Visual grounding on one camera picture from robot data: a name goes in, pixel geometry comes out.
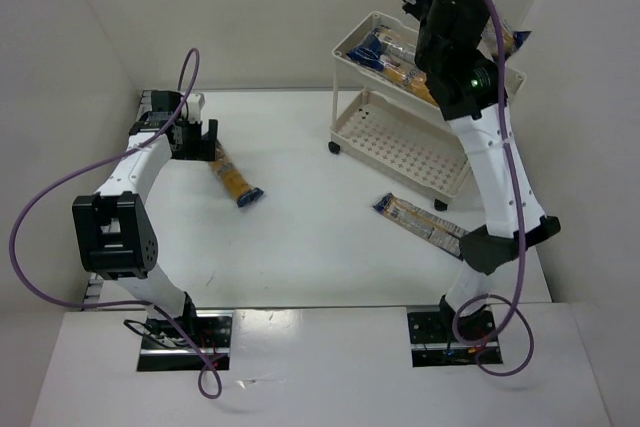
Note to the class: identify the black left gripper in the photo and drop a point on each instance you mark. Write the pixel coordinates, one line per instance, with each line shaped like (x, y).
(201, 142)

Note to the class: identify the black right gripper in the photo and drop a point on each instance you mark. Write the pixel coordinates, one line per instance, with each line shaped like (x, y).
(430, 4)

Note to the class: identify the spaghetti bag label side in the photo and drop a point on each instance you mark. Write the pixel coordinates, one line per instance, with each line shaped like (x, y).
(389, 42)
(512, 39)
(433, 229)

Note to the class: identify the spaghetti bag blue yellow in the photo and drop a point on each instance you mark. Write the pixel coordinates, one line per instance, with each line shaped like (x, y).
(240, 191)
(402, 74)

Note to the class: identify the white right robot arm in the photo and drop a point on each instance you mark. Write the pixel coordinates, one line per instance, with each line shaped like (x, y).
(514, 219)

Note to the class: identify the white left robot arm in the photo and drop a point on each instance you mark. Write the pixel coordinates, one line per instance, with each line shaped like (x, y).
(114, 233)

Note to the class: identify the cream two-tier rolling cart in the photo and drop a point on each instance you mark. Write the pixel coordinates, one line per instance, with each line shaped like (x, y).
(391, 130)

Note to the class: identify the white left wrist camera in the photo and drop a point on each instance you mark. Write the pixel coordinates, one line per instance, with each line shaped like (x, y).
(192, 109)

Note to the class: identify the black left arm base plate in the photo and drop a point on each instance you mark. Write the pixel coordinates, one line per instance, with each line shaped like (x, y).
(164, 349)

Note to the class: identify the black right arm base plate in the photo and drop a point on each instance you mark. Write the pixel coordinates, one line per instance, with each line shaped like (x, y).
(434, 345)

